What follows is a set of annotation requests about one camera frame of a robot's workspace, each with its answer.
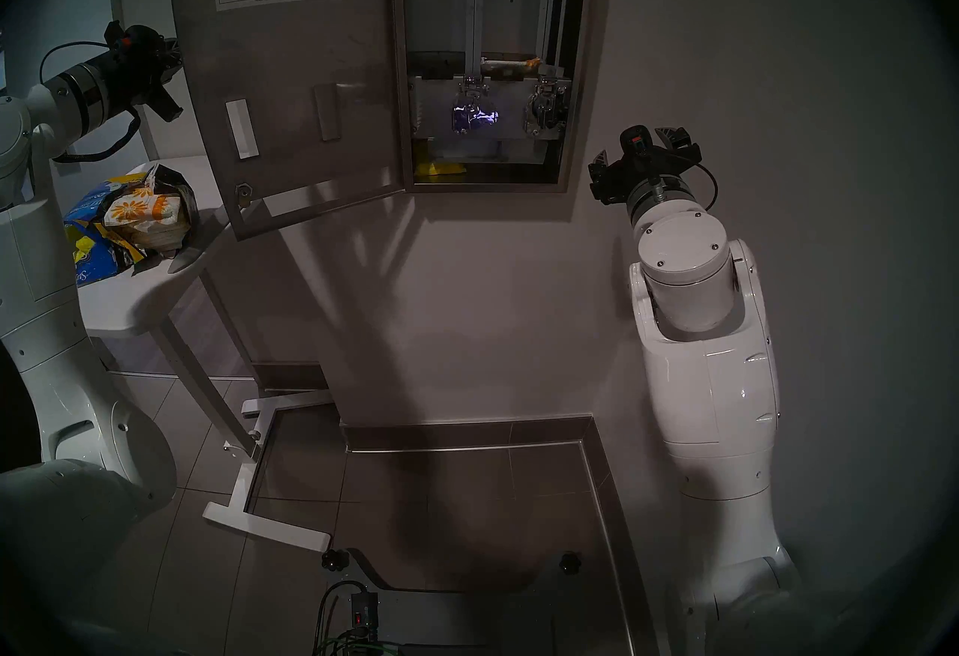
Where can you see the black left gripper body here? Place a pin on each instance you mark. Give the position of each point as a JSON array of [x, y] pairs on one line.
[[138, 82]]

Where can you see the blue yellow pad package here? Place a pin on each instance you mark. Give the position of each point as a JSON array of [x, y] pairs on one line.
[[97, 243]]

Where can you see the chrome dispensing lever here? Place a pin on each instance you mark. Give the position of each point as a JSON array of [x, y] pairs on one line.
[[473, 111], [547, 109]]

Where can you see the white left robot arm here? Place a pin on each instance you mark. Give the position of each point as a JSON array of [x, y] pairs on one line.
[[45, 287]]

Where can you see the dark robot base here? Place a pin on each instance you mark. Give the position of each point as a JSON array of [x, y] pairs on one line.
[[479, 617]]

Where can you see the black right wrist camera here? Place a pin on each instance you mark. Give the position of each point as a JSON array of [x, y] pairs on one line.
[[637, 141]]

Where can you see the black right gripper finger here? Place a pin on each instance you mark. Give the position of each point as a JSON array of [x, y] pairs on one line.
[[674, 136], [598, 164]]

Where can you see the yellow pad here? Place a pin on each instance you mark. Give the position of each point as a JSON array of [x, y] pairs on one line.
[[438, 169]]

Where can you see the black pad package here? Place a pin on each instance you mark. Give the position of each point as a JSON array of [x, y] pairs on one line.
[[176, 183]]

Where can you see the orange floral pad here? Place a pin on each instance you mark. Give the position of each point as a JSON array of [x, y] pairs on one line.
[[509, 65]]

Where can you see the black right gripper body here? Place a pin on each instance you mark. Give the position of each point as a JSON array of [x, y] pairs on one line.
[[644, 175]]

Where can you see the black box red light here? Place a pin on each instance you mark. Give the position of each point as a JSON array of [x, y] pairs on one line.
[[363, 613]]

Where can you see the black star knob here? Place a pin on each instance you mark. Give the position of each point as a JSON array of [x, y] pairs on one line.
[[570, 562], [336, 560]]

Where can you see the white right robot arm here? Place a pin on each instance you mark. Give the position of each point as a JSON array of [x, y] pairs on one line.
[[708, 392]]

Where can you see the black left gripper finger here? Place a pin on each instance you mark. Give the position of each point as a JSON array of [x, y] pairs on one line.
[[166, 108], [174, 55]]

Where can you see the orange floral pad package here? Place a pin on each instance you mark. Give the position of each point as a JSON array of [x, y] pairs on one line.
[[146, 209]]

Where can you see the stainless steel wall dispenser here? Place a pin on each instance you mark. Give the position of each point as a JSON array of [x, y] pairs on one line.
[[300, 63]]

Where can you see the white table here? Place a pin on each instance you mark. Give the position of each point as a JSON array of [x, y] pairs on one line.
[[127, 295]]

